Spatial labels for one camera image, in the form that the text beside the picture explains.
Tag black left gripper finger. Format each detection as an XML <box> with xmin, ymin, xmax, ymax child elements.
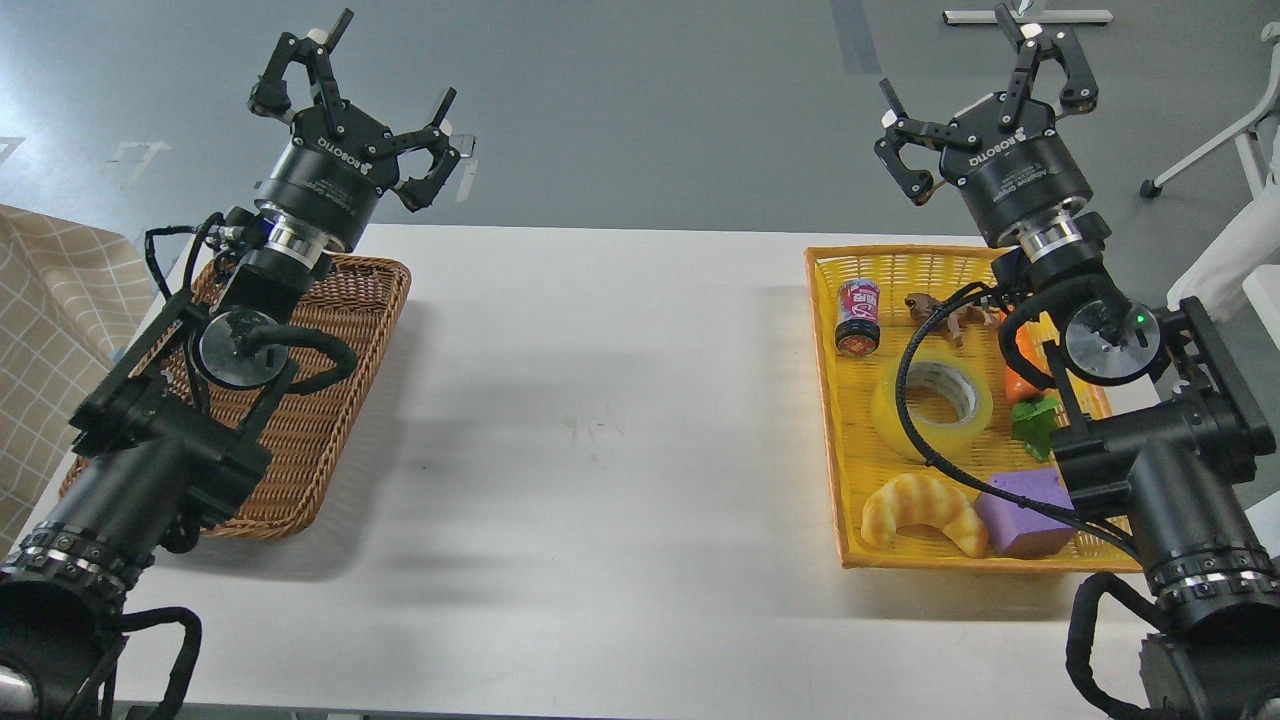
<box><xmin>375</xmin><ymin>87</ymin><xmax>463</xmax><ymax>211</ymax></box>
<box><xmin>248</xmin><ymin>9</ymin><xmax>355</xmax><ymax>123</ymax></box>

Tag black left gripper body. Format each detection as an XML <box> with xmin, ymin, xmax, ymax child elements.
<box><xmin>253</xmin><ymin>105</ymin><xmax>399</xmax><ymax>251</ymax></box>

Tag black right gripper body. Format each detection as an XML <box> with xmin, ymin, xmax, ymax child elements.
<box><xmin>940</xmin><ymin>94</ymin><xmax>1093</xmax><ymax>249</ymax></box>

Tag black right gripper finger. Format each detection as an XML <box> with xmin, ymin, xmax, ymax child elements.
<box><xmin>995</xmin><ymin>3</ymin><xmax>1100</xmax><ymax>129</ymax></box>
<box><xmin>873</xmin><ymin>78</ymin><xmax>977</xmax><ymax>208</ymax></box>

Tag yellow tape roll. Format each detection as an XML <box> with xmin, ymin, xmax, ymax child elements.
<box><xmin>870</xmin><ymin>348</ymin><xmax>995</xmax><ymax>462</ymax></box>

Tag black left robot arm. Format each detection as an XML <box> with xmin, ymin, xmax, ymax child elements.
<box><xmin>3</xmin><ymin>9</ymin><xmax>461</xmax><ymax>719</ymax></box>

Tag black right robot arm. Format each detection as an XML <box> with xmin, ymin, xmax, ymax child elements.
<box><xmin>876</xmin><ymin>4</ymin><xmax>1279</xmax><ymax>719</ymax></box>

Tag white metal stand base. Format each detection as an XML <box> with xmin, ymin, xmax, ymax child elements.
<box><xmin>941</xmin><ymin>9</ymin><xmax>1115</xmax><ymax>26</ymax></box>

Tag brown wicker basket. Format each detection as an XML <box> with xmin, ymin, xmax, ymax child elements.
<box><xmin>45</xmin><ymin>256</ymin><xmax>411</xmax><ymax>550</ymax></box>

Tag brown toy lion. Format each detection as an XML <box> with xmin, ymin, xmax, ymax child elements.
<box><xmin>904</xmin><ymin>293</ymin><xmax>1002</xmax><ymax>348</ymax></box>

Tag small red jam jar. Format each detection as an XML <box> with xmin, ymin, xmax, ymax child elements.
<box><xmin>835</xmin><ymin>278</ymin><xmax>881</xmax><ymax>357</ymax></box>

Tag orange toy carrot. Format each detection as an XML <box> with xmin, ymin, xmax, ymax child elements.
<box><xmin>1004</xmin><ymin>322</ymin><xmax>1060</xmax><ymax>462</ymax></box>

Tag person in white clothes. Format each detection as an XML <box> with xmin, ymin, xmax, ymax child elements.
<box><xmin>1166</xmin><ymin>117</ymin><xmax>1279</xmax><ymax>322</ymax></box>

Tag beige checked cloth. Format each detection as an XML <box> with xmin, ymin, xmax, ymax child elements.
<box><xmin>1</xmin><ymin>206</ymin><xmax>155</xmax><ymax>548</ymax></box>

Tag yellow plastic basket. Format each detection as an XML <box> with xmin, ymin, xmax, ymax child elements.
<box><xmin>805</xmin><ymin>243</ymin><xmax>1140</xmax><ymax>574</ymax></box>

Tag toy croissant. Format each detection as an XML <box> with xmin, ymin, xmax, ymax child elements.
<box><xmin>859</xmin><ymin>473</ymin><xmax>989</xmax><ymax>559</ymax></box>

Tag purple foam cube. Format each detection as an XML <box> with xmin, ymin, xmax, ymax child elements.
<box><xmin>975</xmin><ymin>468</ymin><xmax>1076</xmax><ymax>559</ymax></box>

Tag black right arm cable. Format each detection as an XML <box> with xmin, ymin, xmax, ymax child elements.
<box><xmin>895</xmin><ymin>283</ymin><xmax>1151</xmax><ymax>561</ymax></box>

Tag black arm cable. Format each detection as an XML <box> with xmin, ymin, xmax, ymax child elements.
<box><xmin>143</xmin><ymin>211</ymin><xmax>227</xmax><ymax>301</ymax></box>
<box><xmin>895</xmin><ymin>283</ymin><xmax>1151</xmax><ymax>561</ymax></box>

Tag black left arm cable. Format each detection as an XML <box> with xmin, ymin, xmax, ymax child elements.
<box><xmin>143</xmin><ymin>211</ymin><xmax>227</xmax><ymax>301</ymax></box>

